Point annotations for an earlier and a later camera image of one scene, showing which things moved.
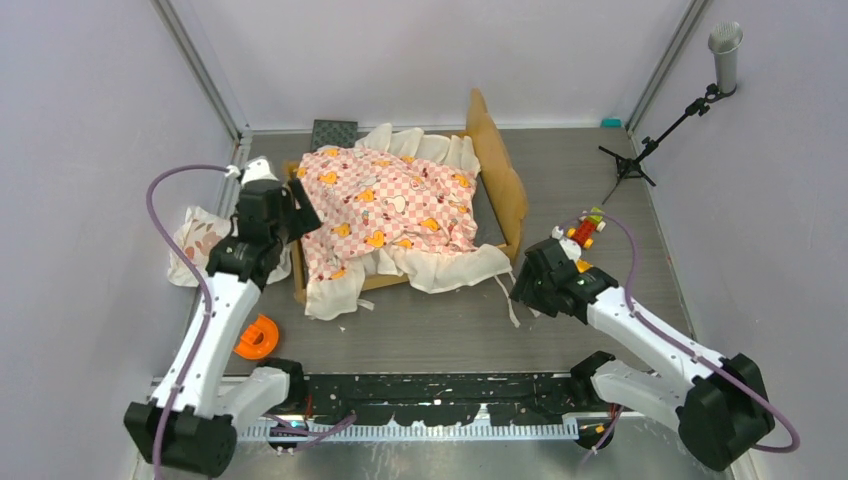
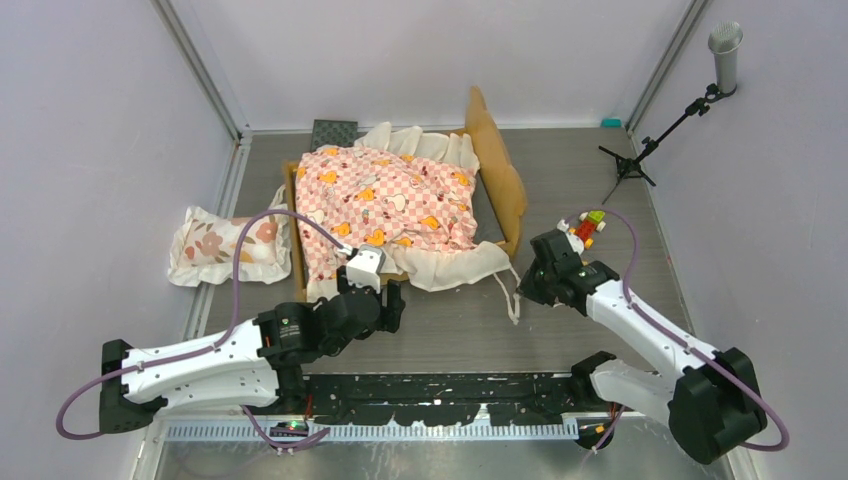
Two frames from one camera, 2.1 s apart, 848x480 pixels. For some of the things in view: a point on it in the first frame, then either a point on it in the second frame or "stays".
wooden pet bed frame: (500, 208) stays
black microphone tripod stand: (631, 168) stays
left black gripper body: (283, 226) -> (387, 321)
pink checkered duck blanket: (395, 198) stays
